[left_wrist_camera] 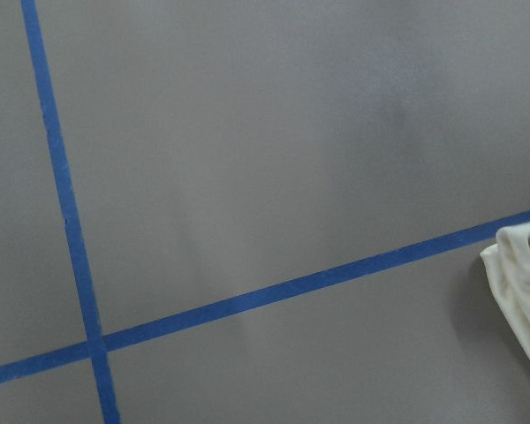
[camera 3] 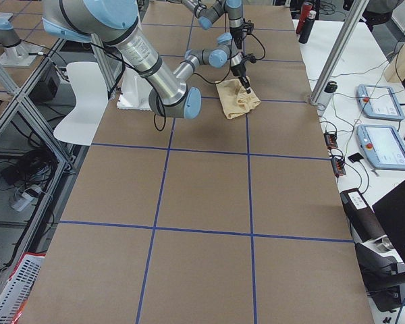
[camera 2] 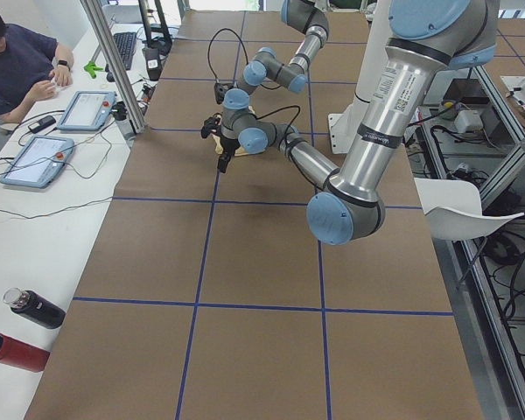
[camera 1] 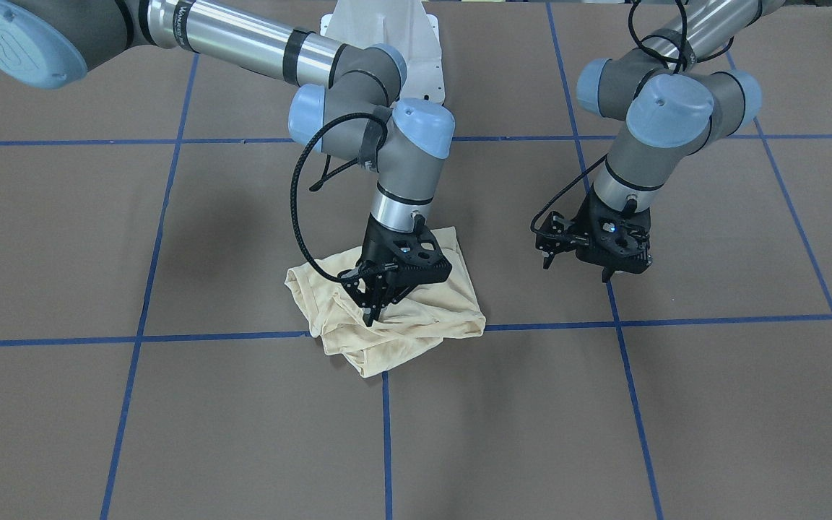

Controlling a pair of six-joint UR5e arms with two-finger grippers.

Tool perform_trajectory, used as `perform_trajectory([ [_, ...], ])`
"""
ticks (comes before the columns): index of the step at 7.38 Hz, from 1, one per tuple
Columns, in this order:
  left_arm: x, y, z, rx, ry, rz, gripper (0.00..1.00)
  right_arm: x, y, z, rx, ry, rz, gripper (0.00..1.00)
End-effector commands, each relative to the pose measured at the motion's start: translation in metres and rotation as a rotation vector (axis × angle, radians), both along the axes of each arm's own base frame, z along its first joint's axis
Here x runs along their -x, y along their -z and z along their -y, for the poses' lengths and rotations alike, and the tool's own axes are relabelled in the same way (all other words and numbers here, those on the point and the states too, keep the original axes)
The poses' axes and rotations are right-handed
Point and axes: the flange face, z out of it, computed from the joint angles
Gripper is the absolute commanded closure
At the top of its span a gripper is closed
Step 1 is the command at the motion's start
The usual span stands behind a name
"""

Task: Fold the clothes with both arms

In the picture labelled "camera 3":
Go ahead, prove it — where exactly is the teach pendant tablet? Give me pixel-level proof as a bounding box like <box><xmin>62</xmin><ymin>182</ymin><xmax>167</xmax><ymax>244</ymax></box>
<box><xmin>356</xmin><ymin>84</ymin><xmax>405</xmax><ymax>121</ymax></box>
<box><xmin>356</xmin><ymin>124</ymin><xmax>405</xmax><ymax>171</ymax></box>

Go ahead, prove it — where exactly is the aluminium frame post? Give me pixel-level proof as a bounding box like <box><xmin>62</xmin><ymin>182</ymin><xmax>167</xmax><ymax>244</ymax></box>
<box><xmin>309</xmin><ymin>0</ymin><xmax>369</xmax><ymax>105</ymax></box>

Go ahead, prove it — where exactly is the black drink bottle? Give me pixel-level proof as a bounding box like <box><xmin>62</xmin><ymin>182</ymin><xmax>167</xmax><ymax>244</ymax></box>
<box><xmin>298</xmin><ymin>10</ymin><xmax>317</xmax><ymax>44</ymax></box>

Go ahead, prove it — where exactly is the near teach pendant tablet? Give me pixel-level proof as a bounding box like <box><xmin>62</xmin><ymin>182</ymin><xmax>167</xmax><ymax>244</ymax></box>
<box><xmin>356</xmin><ymin>124</ymin><xmax>405</xmax><ymax>171</ymax></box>

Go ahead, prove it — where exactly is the cream long-sleeve graphic shirt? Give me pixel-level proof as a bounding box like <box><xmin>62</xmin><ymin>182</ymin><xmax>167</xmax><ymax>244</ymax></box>
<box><xmin>216</xmin><ymin>79</ymin><xmax>261</xmax><ymax>119</ymax></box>

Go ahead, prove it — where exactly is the brown paper table cover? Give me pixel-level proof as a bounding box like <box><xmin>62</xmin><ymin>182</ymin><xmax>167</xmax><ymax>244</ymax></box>
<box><xmin>20</xmin><ymin>5</ymin><xmax>373</xmax><ymax>323</ymax></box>

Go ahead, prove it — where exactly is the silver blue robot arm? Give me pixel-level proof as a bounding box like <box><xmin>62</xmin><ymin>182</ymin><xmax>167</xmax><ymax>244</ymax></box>
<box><xmin>43</xmin><ymin>0</ymin><xmax>257</xmax><ymax>119</ymax></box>
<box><xmin>180</xmin><ymin>0</ymin><xmax>254</xmax><ymax>49</ymax></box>

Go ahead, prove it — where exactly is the white central column base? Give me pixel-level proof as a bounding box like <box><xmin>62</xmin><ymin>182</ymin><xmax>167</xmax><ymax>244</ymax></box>
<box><xmin>117</xmin><ymin>68</ymin><xmax>152</xmax><ymax>111</ymax></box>

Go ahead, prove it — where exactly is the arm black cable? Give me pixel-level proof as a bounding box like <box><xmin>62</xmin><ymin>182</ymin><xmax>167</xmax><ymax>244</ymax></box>
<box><xmin>192</xmin><ymin>70</ymin><xmax>237</xmax><ymax>85</ymax></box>
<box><xmin>249</xmin><ymin>32</ymin><xmax>267</xmax><ymax>61</ymax></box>

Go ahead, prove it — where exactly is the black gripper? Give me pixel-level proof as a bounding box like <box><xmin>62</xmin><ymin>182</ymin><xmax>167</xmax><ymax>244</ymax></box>
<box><xmin>229</xmin><ymin>19</ymin><xmax>254</xmax><ymax>49</ymax></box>
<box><xmin>231</xmin><ymin>53</ymin><xmax>257</xmax><ymax>94</ymax></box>

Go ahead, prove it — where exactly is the white perforated basket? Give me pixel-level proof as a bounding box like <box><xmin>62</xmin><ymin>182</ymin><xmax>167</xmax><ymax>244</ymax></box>
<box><xmin>0</xmin><ymin>252</ymin><xmax>45</xmax><ymax>323</ymax></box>

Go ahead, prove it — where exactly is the far teach pendant tablet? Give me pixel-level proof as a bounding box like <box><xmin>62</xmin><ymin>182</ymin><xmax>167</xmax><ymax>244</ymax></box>
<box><xmin>356</xmin><ymin>84</ymin><xmax>405</xmax><ymax>121</ymax></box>

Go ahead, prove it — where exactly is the black monitor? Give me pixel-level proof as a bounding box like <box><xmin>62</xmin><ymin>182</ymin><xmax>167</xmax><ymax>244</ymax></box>
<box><xmin>373</xmin><ymin>180</ymin><xmax>405</xmax><ymax>262</ymax></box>

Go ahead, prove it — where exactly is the black label printer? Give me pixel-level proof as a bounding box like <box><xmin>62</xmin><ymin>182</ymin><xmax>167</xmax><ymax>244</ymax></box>
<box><xmin>340</xmin><ymin>188</ymin><xmax>385</xmax><ymax>242</ymax></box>

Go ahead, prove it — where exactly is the red drink bottle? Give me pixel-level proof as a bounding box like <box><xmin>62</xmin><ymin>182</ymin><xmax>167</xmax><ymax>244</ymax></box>
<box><xmin>296</xmin><ymin>1</ymin><xmax>313</xmax><ymax>34</ymax></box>

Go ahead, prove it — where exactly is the white plastic chair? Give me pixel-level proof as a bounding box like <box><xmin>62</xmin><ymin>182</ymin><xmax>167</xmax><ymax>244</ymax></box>
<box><xmin>53</xmin><ymin>61</ymin><xmax>109</xmax><ymax>146</ymax></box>

